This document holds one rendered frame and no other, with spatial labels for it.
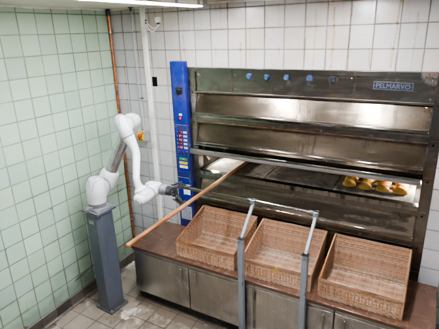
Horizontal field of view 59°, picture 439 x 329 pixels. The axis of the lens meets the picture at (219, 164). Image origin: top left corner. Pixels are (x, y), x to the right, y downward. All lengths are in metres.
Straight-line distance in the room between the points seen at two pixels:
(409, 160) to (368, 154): 0.27
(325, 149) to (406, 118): 0.59
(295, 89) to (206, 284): 1.72
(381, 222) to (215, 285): 1.37
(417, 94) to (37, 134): 2.78
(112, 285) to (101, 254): 0.34
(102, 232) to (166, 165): 0.88
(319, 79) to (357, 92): 0.28
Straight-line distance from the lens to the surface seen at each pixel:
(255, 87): 3.11
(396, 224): 3.12
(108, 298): 3.77
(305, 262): 2.72
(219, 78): 3.24
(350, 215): 3.15
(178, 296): 3.58
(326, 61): 2.89
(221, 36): 3.19
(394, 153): 2.93
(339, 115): 2.92
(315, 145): 3.02
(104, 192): 3.33
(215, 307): 3.42
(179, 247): 3.34
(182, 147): 3.52
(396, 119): 2.87
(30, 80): 3.31
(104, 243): 3.47
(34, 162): 3.37
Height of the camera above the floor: 2.39
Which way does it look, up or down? 19 degrees down
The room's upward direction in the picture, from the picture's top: 2 degrees counter-clockwise
